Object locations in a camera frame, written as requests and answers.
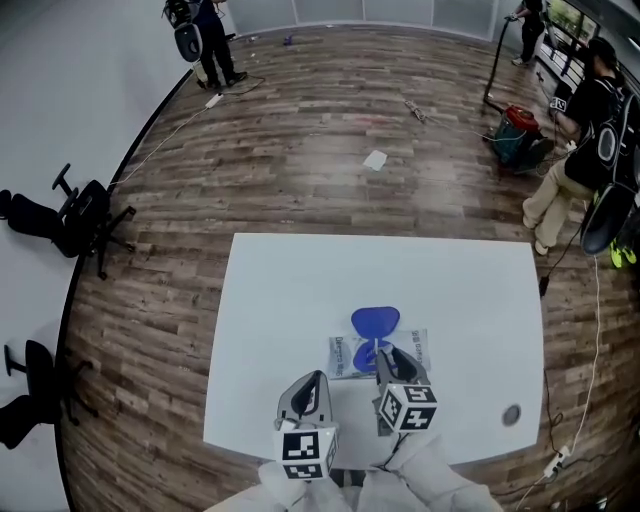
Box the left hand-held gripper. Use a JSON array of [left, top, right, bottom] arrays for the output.
[[272, 369, 342, 484]]

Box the black metal railing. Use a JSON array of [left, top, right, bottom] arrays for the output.
[[537, 29, 601, 92]]

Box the black floor cable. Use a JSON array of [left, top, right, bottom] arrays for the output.
[[218, 73, 267, 97]]

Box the long white floor cable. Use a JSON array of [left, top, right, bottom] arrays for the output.
[[568, 257, 602, 452]]

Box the thin white floor cable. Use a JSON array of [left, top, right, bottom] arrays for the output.
[[107, 104, 209, 189]]

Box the black office chair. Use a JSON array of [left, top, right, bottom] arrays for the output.
[[0, 163, 138, 281], [0, 339, 100, 452]]

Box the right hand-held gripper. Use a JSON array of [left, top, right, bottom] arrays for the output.
[[371, 347, 439, 437]]

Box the clear plastic packet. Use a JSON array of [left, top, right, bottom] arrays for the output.
[[328, 307, 432, 382]]

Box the dark framed window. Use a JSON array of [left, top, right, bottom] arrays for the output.
[[547, 0, 602, 40]]

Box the red vacuum cleaner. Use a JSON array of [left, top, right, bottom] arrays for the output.
[[486, 103, 555, 175]]

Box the person's right forearm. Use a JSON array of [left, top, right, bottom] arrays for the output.
[[357, 432, 504, 512]]

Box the black power cable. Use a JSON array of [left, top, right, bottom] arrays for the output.
[[538, 234, 570, 442]]

